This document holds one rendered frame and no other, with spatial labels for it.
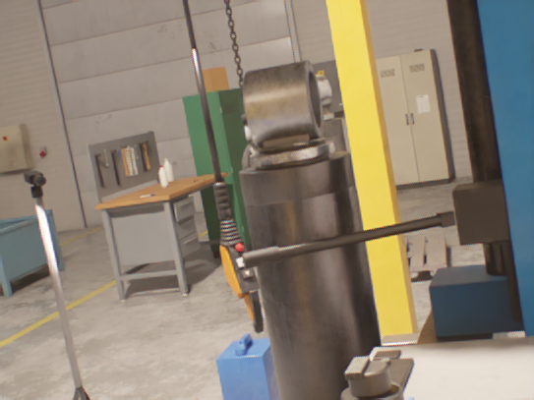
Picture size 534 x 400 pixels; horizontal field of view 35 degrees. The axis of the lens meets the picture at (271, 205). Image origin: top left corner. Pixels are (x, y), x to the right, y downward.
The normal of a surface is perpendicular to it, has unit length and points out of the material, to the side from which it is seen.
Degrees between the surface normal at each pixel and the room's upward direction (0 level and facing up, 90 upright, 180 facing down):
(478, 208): 90
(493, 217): 90
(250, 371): 90
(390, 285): 90
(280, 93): 76
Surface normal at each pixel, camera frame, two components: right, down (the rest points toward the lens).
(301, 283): -0.27, 0.17
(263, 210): -0.66, 0.22
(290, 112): -0.15, 0.40
